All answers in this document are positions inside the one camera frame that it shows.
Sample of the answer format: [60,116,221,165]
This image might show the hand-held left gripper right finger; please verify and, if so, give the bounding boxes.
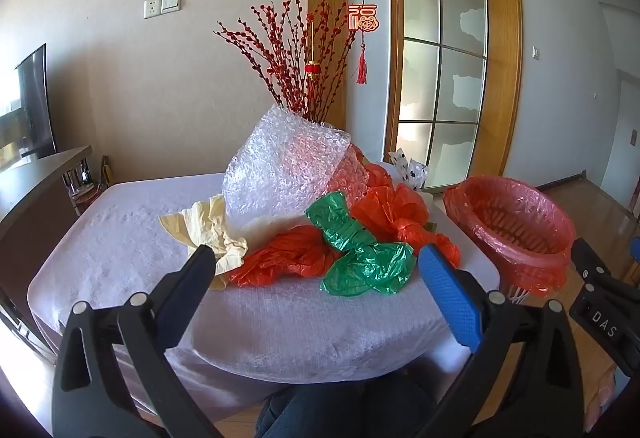
[418,244,586,438]

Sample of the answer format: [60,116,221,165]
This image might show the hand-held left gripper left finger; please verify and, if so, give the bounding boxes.
[51,244,223,438]

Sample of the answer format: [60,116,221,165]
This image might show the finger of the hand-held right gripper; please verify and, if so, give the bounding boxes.
[570,238,640,293]

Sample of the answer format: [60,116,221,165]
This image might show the basket with red liner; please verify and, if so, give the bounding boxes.
[442,175,578,299]

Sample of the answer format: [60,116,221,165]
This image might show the yellow plastic bag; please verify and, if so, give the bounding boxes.
[159,194,249,291]

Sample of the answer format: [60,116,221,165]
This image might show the plastic wastebasket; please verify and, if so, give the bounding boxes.
[450,178,576,306]

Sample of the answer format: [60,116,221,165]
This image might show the green plastic bag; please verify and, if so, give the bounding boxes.
[305,190,417,299]

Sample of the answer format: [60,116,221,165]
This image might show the red plastic bag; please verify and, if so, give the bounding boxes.
[350,185,461,269]
[362,163,396,191]
[230,224,346,289]

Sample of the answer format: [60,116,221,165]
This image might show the clear bubble wrap sheet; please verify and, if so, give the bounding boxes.
[221,104,368,231]

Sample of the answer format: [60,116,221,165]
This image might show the white tablecloth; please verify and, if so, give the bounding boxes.
[27,163,501,419]

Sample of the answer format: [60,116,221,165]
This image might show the white black-spotted paper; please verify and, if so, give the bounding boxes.
[388,149,432,193]

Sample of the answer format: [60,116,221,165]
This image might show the shelf glassware group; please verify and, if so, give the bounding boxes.
[62,158,103,214]

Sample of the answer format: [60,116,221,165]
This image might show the person's legs in jeans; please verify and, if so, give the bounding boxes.
[255,368,451,438]

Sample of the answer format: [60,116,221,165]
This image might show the wooden television cabinet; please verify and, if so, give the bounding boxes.
[0,145,93,319]

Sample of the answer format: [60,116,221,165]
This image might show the red berry branches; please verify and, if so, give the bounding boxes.
[215,0,358,124]

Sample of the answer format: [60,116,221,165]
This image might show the frosted glass door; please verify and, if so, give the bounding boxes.
[397,0,488,189]

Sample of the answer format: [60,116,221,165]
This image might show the red tasselled hanging ornament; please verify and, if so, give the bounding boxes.
[347,3,380,85]

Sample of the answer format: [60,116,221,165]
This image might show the flat screen television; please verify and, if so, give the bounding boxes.
[15,44,57,159]

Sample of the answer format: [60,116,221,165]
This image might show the small red lantern ornament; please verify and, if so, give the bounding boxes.
[304,20,323,80]

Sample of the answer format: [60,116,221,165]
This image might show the wooden door frame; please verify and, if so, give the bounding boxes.
[385,0,524,191]

